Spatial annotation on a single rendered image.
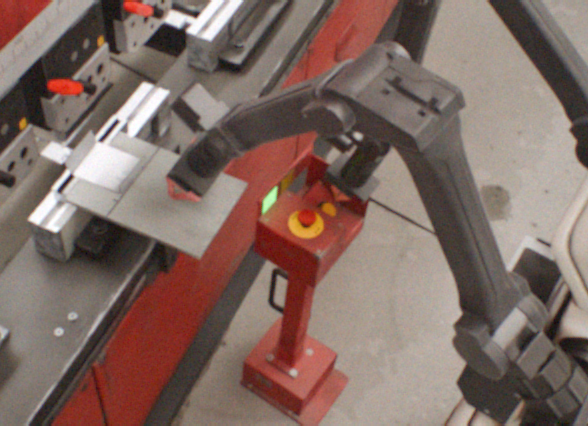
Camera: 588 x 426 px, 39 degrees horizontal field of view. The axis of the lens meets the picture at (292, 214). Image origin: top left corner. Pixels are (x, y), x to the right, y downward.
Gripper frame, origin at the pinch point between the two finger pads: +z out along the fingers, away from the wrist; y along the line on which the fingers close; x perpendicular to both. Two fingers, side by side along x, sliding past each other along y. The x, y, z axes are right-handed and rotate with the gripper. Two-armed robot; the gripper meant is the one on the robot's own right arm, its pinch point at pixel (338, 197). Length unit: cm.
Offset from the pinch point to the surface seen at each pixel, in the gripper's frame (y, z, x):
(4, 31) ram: 43, -55, 52
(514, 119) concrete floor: -28, 74, -131
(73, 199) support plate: 34, -14, 45
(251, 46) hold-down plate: 36.3, -2.8, -15.2
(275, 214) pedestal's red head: 7.7, 2.2, 11.9
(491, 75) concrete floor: -11, 79, -147
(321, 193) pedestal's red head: 3.6, 5.6, -1.9
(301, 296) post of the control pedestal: -7.2, 29.3, 8.3
